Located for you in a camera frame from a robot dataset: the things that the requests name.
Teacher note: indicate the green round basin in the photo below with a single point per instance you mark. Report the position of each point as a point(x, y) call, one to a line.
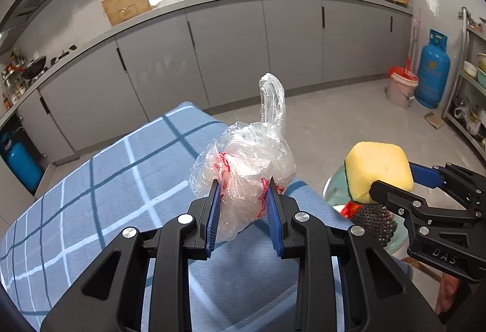
point(334, 187)

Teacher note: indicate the large wooden cutting board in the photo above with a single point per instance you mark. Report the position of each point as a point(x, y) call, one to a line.
point(127, 3)

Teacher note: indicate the grey kitchen counter cabinets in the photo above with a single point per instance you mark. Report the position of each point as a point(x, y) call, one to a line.
point(227, 51)

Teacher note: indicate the blue checked tablecloth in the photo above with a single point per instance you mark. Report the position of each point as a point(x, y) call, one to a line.
point(114, 184)

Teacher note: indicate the person's right hand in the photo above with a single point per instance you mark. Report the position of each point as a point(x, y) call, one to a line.
point(450, 294)

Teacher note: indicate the small clear plastic bag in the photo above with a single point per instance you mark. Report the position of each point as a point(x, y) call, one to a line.
point(461, 113)

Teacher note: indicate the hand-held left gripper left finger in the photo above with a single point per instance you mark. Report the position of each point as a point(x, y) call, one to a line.
point(212, 220)

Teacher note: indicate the spice rack with bottles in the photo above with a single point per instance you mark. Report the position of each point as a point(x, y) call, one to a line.
point(11, 81)

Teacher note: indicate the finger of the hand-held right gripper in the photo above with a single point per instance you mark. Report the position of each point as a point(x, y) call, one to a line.
point(395, 197)
point(425, 174)

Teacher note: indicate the white bucket with red liner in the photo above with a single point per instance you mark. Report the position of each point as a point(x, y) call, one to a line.
point(400, 92)

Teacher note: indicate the black wok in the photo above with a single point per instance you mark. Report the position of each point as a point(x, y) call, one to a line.
point(35, 67)

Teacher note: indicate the white bowl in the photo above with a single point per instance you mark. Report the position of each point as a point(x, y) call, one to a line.
point(470, 69)

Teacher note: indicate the blue gas cylinder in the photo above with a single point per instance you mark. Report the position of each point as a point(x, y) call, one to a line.
point(22, 165)
point(433, 70)

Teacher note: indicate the dark stove burners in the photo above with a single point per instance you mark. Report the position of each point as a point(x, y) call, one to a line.
point(62, 55)

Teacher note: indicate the yellow sponge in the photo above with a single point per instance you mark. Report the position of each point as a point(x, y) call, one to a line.
point(379, 165)

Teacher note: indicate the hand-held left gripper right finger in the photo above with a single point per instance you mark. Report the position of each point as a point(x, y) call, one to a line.
point(274, 222)

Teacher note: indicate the metal storage shelf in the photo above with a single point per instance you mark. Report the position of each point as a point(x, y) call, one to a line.
point(464, 51)

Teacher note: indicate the pale green bowl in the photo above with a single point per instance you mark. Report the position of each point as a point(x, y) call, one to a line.
point(482, 62)

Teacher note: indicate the black mesh sleeve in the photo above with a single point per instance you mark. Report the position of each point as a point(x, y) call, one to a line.
point(374, 222)

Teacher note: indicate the cardboard scrap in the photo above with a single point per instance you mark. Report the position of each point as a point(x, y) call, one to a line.
point(433, 121)

